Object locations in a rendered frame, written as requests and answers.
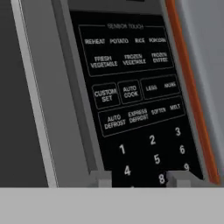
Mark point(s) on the brown wooden cabinet panel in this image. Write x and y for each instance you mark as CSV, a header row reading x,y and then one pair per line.
x,y
192,93

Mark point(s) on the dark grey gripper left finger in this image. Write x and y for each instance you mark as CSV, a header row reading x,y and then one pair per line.
x,y
102,178

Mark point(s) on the grey microwave with black keypad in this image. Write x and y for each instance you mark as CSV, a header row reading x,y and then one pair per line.
x,y
128,87

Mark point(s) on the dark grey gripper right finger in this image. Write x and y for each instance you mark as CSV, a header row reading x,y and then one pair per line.
x,y
179,178

